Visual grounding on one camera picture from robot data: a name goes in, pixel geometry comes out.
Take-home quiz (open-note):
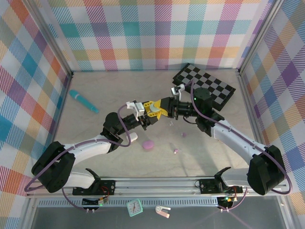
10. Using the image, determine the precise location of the white earbud case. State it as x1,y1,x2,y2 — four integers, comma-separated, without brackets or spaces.
123,132,139,145

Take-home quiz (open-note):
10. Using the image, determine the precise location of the black silver chessboard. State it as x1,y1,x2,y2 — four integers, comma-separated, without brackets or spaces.
172,62,236,112

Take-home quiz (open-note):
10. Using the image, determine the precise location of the teal marker pen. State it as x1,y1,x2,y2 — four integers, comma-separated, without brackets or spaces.
69,89,99,114

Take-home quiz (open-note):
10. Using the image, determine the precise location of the mint green alarm clock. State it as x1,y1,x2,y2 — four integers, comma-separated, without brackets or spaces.
126,198,144,217

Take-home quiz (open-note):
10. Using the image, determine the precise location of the black controller board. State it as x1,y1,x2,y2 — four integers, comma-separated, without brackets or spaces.
82,197,109,206
217,195,236,208

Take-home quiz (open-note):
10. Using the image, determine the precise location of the small white pink gadget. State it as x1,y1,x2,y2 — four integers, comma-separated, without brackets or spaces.
154,205,172,219

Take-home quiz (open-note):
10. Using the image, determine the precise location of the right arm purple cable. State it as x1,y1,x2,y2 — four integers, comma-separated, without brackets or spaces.
180,81,294,212

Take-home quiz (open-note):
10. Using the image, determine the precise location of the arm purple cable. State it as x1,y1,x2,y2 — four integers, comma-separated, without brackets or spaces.
180,81,294,212
24,104,133,212

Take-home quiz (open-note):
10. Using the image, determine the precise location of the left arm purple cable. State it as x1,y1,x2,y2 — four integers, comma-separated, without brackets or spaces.
24,104,133,212

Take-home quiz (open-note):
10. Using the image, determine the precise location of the aluminium frame base bar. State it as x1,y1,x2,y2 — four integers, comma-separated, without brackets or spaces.
237,71,297,229
21,73,73,229

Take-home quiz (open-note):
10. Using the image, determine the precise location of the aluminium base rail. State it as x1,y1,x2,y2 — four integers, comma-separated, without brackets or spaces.
71,176,248,197

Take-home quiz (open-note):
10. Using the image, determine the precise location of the grey perforated cable tray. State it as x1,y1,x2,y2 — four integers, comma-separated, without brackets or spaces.
38,196,221,208

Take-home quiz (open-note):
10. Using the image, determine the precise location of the aluminium frame post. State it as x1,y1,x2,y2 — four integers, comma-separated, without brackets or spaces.
237,0,285,76
23,0,74,79

